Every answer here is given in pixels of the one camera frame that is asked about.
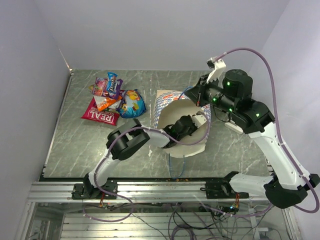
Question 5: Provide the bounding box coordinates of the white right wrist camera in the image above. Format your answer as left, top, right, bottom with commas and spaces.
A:
206, 57, 227, 84

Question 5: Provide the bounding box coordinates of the white small box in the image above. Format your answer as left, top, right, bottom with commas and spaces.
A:
224, 120, 244, 135

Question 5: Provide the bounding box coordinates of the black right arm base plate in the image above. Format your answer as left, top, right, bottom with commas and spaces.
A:
200, 178, 249, 199

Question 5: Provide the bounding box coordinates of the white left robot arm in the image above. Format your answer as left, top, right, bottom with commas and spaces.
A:
83, 115, 200, 199

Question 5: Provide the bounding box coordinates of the aluminium frame rail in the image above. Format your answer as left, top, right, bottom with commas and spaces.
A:
27, 181, 291, 203

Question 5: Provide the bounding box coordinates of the purple FOXS candy bag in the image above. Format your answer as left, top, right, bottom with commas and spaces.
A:
89, 76, 124, 100

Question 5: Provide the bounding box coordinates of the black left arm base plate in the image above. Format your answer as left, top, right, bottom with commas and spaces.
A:
71, 180, 118, 200

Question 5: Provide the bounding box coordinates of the orange snack bag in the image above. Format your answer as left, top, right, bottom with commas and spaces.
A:
93, 95, 122, 111

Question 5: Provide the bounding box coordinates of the blue M&M candy packet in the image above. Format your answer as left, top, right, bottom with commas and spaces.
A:
106, 72, 118, 93

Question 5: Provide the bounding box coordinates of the red REAL chips bag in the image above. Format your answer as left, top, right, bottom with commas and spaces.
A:
81, 98, 120, 126

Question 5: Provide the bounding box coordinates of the blue checkered paper bag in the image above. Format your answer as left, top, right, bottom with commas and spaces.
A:
152, 86, 213, 180

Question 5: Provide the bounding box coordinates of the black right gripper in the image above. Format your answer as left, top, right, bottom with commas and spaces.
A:
184, 73, 237, 114

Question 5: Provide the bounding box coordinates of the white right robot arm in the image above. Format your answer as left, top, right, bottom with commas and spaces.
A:
185, 69, 320, 209

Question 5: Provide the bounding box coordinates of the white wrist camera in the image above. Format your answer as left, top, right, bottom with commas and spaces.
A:
191, 111, 208, 129
206, 57, 227, 84

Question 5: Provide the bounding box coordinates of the purple candy snack bag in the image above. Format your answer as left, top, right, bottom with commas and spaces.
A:
108, 90, 127, 111

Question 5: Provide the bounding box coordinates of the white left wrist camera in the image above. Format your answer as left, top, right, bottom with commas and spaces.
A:
191, 111, 208, 129

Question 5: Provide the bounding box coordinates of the blue candy snack bag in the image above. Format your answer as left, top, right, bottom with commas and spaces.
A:
117, 89, 147, 119

